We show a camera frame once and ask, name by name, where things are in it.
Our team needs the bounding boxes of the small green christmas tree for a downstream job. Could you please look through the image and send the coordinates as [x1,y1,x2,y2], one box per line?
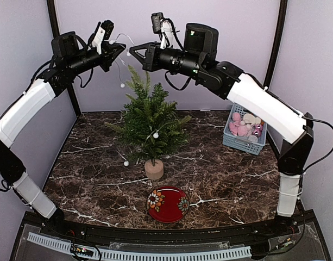
[104,64,192,181]

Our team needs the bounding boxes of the white ball string lights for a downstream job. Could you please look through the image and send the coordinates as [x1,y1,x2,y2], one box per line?
[108,33,172,167]

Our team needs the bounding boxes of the light blue plastic basket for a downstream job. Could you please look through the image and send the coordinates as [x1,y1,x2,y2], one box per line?
[223,104,267,155]

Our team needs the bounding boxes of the pink fluffy pompom ornament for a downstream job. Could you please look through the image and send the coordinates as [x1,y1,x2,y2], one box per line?
[232,112,241,121]

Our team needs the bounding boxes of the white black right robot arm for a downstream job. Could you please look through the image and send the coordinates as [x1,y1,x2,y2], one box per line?
[129,23,316,236]

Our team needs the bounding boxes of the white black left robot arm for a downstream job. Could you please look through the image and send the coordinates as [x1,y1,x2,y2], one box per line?
[0,29,126,237]

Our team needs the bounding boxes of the pink felt ornament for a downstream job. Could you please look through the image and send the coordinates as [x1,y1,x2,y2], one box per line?
[229,122,248,136]

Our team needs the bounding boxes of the white felt ornament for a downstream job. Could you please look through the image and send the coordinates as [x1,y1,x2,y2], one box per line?
[243,113,261,125]

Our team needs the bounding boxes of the pink glitter bauble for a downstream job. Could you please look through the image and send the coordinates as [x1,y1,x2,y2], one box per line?
[253,129,261,137]
[255,124,263,131]

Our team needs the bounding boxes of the white knitted ball ornament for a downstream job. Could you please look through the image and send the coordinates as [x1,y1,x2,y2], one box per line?
[248,135,259,142]

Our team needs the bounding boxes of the red floral plate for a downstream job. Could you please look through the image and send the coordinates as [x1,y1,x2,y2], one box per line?
[146,186,190,223]

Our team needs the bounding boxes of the small circuit board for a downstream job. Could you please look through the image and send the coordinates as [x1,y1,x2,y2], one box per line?
[70,244,87,254]

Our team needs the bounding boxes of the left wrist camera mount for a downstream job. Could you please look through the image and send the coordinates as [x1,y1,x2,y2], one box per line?
[88,20,114,55]

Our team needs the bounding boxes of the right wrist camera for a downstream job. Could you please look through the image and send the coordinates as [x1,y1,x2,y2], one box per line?
[151,12,183,49]

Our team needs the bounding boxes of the black front rail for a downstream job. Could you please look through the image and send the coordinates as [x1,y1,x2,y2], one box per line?
[56,220,299,244]

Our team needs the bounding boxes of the white slotted cable duct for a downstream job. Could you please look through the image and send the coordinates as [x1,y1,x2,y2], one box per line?
[27,232,252,261]

